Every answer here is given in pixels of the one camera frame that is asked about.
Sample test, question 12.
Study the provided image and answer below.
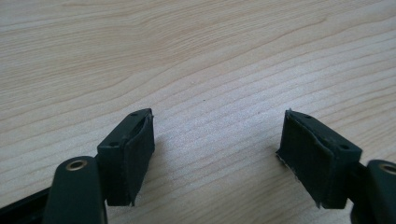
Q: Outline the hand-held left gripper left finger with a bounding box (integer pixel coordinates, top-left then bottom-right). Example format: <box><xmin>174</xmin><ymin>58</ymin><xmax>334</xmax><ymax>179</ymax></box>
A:
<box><xmin>96</xmin><ymin>107</ymin><xmax>156</xmax><ymax>207</ymax></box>

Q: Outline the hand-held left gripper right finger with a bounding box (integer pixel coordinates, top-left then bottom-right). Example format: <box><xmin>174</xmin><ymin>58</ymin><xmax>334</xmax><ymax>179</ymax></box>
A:
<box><xmin>276</xmin><ymin>108</ymin><xmax>364</xmax><ymax>210</ymax></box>

